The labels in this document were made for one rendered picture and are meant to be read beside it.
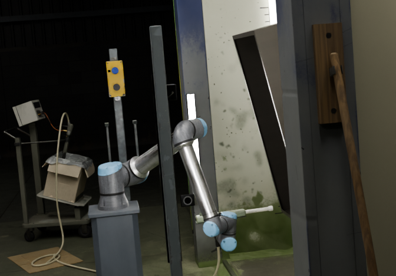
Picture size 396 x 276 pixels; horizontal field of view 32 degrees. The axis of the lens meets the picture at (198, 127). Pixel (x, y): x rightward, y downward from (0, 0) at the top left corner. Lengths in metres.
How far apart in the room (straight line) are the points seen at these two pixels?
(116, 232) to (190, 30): 1.57
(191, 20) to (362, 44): 2.73
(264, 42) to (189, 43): 1.14
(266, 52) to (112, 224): 1.36
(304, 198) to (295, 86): 0.33
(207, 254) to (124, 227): 1.08
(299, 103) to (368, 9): 0.44
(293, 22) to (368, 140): 0.51
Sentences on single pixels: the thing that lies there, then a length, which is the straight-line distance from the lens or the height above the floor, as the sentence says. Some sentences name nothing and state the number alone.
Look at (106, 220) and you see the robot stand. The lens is 4.12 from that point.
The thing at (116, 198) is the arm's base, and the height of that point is 0.71.
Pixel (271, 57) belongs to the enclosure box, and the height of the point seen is 1.47.
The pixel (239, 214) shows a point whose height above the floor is 0.54.
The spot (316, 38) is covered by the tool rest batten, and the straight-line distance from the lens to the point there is 2.02.
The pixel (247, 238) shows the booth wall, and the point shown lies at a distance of 5.07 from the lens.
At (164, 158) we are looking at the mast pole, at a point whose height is 1.08.
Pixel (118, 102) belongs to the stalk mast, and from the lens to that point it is 5.03.
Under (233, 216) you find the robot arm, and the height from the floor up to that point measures 0.60.
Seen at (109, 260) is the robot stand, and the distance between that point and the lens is 4.17.
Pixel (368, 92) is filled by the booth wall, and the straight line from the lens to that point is 2.28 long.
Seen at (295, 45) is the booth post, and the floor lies 1.49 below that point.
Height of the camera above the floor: 1.45
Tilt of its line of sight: 5 degrees down
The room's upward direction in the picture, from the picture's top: 5 degrees counter-clockwise
